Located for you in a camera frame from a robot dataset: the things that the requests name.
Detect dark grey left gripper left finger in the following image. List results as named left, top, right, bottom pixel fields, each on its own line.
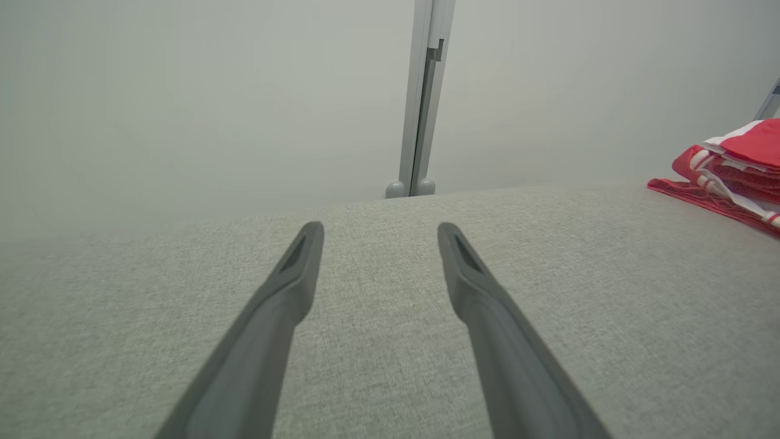
left=155, top=221, right=325, bottom=439

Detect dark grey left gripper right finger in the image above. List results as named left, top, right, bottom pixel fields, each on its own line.
left=437, top=223, right=612, bottom=439

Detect red basketball jersey white sleeves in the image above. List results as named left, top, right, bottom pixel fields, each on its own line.
left=672, top=118, right=780, bottom=221

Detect grey aluminium partition post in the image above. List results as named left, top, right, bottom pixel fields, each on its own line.
left=385, top=0, right=457, bottom=199
left=754, top=78, right=780, bottom=121

